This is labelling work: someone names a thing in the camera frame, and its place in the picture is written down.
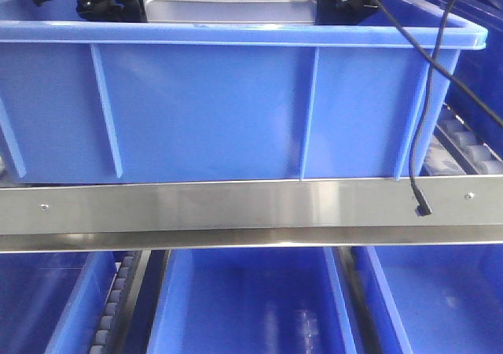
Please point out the small silver ribbed tray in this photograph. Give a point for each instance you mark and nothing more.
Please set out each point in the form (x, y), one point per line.
(231, 11)

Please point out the large blue target box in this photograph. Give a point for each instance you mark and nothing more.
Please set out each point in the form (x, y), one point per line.
(101, 102)

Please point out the blue bin right of box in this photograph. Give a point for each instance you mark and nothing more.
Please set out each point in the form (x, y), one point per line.
(481, 71)

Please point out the lower steel rack bar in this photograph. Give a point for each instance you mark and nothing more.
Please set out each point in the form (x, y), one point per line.
(466, 209)

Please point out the lower blue bin centre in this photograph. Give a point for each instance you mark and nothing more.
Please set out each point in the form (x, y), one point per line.
(253, 300)

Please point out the lower blue bin left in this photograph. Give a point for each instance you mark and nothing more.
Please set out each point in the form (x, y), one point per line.
(52, 302)

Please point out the lower blue bin right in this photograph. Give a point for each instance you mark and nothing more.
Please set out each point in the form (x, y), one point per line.
(433, 298)

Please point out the roller rail right of box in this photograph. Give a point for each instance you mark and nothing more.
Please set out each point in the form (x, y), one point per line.
(465, 152)

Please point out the black cable image right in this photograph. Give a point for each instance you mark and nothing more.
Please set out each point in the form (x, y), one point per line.
(423, 208)

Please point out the lower left roller rail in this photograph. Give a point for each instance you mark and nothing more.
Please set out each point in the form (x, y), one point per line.
(116, 318)

